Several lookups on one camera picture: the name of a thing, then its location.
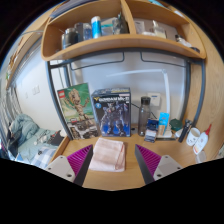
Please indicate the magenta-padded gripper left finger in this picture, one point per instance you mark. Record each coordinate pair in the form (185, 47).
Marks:
(61, 166)

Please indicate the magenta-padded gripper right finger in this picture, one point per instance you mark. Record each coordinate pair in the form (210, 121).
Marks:
(166, 166)

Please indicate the pink towel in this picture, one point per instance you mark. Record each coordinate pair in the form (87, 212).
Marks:
(106, 155)

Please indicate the black laptop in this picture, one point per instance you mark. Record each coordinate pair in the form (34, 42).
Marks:
(56, 138)

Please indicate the white plastic bag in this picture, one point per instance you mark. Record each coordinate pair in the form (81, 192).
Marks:
(63, 133)

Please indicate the clear plastic cup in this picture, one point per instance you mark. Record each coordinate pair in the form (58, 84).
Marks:
(201, 157)

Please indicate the black handheld device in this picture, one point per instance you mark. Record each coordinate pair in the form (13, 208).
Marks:
(184, 131)

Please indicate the white mug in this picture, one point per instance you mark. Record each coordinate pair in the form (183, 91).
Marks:
(192, 136)

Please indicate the white bottle with red cap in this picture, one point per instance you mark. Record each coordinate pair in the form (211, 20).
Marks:
(201, 141)

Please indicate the dark green round container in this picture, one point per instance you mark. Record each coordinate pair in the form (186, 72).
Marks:
(175, 125)

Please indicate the cyan card package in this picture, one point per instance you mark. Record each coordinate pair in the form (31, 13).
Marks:
(163, 123)

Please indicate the teal duvet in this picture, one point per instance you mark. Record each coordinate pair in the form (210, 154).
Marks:
(23, 130)

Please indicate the dark transparent water bottle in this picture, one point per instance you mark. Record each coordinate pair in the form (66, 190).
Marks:
(144, 116)

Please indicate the green tree figure toy box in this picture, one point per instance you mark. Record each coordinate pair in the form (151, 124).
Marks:
(76, 110)

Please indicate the blue robot model kit box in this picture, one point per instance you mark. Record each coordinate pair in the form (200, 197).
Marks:
(111, 113)

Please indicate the wooden shelf unit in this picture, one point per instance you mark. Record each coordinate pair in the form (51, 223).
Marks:
(116, 41)

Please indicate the white wall socket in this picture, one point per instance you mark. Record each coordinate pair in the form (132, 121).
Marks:
(154, 99)

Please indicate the grey metal desk frame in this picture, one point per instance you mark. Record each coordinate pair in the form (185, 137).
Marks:
(50, 86)

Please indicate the white wall switch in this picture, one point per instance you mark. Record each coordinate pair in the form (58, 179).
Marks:
(35, 90)

